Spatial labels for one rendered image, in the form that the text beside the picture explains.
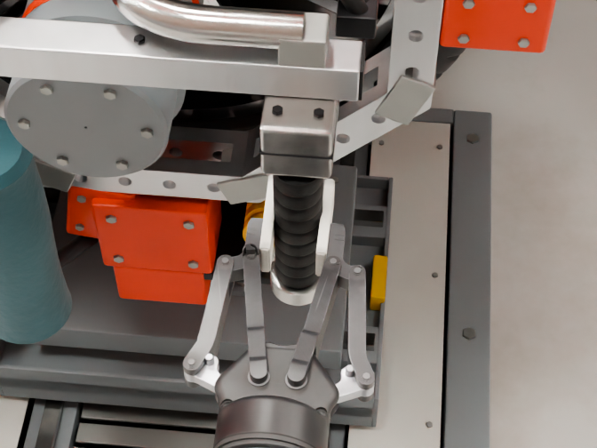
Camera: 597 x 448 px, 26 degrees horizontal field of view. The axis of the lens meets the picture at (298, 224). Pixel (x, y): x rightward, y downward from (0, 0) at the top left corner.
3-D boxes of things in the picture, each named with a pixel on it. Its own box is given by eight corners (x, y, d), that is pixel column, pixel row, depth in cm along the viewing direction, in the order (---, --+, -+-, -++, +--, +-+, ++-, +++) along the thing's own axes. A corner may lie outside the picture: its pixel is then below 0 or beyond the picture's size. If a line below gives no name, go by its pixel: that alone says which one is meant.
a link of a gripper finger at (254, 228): (258, 285, 94) (217, 283, 94) (265, 229, 97) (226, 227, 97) (257, 274, 93) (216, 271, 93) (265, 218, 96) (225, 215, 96)
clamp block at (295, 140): (341, 86, 96) (343, 35, 91) (331, 181, 90) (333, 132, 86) (273, 81, 96) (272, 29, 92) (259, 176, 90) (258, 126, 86)
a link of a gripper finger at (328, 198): (315, 252, 93) (326, 253, 93) (324, 177, 97) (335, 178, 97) (314, 276, 96) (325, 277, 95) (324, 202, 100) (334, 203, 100)
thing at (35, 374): (389, 213, 191) (394, 172, 183) (375, 431, 170) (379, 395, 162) (56, 188, 194) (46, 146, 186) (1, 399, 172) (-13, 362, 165)
